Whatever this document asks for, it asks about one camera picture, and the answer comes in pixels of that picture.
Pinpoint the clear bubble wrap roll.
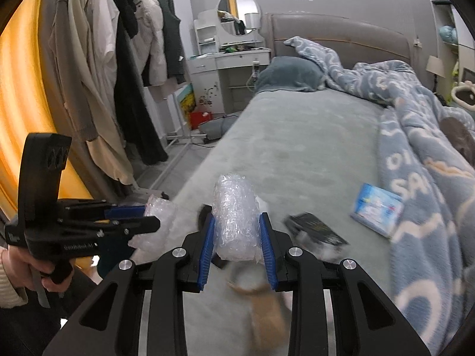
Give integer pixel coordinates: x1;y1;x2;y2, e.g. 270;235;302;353
212;174;262;263

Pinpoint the black tissue packet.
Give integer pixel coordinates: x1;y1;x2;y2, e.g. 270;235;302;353
284;212;349;249

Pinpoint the person's left hand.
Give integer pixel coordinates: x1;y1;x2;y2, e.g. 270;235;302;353
1;246;74;293

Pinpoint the blue white tissue pack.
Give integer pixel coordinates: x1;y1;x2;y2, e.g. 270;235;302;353
350;183;403;238

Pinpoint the grey flat heater on floor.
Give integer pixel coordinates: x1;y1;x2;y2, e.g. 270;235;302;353
198;114;239;142

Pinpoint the red box on floor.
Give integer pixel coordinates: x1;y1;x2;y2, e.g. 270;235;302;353
189;112;213;129

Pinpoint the orange curtain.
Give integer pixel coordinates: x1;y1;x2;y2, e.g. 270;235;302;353
0;0;94;216

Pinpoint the yellow picture board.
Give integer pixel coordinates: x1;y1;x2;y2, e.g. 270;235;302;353
177;84;197;120

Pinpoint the teal grey pillow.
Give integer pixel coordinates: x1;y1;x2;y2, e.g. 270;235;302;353
254;56;325;93

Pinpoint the blue patterned fleece blanket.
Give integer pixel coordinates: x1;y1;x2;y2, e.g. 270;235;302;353
286;36;474;355

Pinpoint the clothes rack with hanging garments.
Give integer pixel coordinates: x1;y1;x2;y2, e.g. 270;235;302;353
39;0;186;200

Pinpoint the white vanity dressing table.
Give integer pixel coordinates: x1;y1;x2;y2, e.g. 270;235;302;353
187;9;270;116

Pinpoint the grey upholstered headboard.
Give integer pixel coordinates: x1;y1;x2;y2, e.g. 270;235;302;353
260;13;411;68

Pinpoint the round vanity mirror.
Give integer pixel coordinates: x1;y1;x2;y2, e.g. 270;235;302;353
217;0;261;36

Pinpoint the small bedside lamp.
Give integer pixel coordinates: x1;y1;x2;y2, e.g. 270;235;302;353
426;55;445;93

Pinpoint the white plush cat bed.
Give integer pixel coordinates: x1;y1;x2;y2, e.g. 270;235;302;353
451;80;475;112

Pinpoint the white wardrobe shelf unit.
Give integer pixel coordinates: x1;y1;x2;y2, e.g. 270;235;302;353
431;0;474;101

